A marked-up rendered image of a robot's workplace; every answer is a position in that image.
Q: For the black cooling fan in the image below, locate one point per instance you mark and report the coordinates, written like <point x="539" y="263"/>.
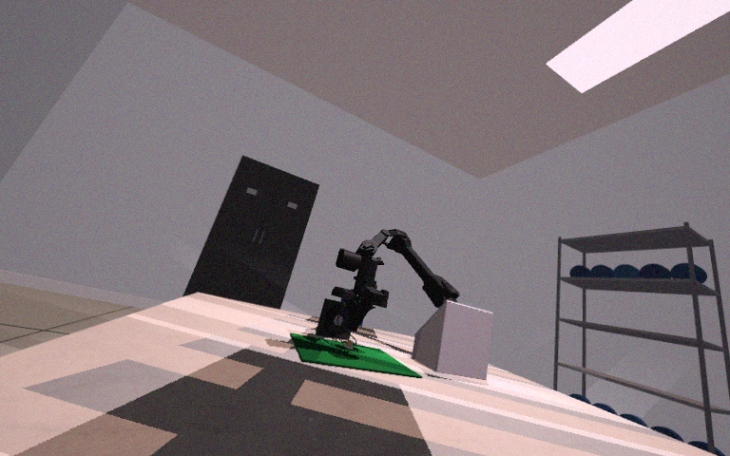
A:
<point x="327" y="325"/>

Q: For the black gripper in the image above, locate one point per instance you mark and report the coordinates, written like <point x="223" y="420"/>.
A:
<point x="354" y="308"/>

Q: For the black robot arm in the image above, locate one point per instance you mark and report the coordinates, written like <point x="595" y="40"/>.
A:
<point x="436" y="287"/>

